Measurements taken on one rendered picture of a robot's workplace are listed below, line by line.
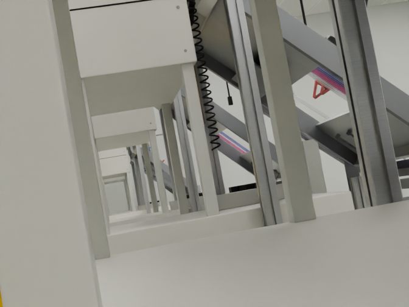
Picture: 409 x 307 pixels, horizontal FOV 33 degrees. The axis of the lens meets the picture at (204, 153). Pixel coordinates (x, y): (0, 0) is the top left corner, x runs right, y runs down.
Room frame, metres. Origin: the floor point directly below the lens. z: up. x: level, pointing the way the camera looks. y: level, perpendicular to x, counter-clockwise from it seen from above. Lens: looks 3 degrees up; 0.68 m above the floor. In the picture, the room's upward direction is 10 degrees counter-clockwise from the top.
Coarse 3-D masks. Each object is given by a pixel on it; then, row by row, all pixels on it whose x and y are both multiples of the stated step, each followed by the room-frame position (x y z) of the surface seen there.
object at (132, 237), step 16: (336, 192) 1.78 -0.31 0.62; (240, 208) 1.86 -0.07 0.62; (256, 208) 1.70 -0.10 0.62; (320, 208) 1.73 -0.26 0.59; (336, 208) 1.73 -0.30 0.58; (352, 208) 1.74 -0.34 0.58; (128, 224) 2.26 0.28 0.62; (144, 224) 1.96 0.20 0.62; (160, 224) 1.74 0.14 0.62; (176, 224) 1.67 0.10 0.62; (192, 224) 1.68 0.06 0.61; (208, 224) 1.68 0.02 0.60; (224, 224) 1.69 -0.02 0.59; (240, 224) 1.69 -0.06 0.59; (256, 224) 1.70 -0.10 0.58; (112, 240) 1.65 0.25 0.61; (128, 240) 1.65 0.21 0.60; (144, 240) 1.66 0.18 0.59; (160, 240) 1.67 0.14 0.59; (176, 240) 1.67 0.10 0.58
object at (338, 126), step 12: (324, 120) 2.34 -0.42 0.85; (336, 120) 2.23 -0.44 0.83; (348, 120) 2.16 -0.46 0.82; (396, 120) 1.92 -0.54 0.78; (324, 132) 2.44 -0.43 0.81; (336, 132) 2.36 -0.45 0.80; (348, 132) 2.25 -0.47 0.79; (396, 132) 2.01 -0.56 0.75; (408, 132) 1.95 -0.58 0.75; (396, 144) 2.11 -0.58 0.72; (408, 144) 2.05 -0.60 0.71
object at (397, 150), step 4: (396, 148) 2.13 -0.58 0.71; (400, 148) 2.10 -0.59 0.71; (404, 148) 2.07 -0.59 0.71; (408, 148) 2.03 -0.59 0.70; (396, 152) 2.11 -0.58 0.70; (400, 152) 2.07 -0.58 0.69; (404, 152) 2.04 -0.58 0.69; (408, 152) 2.01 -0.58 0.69; (396, 156) 2.09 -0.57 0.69; (400, 156) 2.05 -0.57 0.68; (404, 156) 2.03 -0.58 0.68; (408, 156) 2.01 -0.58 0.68; (356, 164) 2.42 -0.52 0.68
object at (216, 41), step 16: (224, 16) 1.95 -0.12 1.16; (208, 32) 2.16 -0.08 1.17; (224, 32) 2.07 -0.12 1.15; (208, 48) 2.32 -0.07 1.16; (224, 48) 2.22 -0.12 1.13; (256, 48) 2.04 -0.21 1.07; (288, 48) 1.89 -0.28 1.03; (224, 64) 2.38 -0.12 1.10; (256, 64) 2.06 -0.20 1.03; (288, 64) 2.00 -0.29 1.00; (304, 64) 1.93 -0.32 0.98
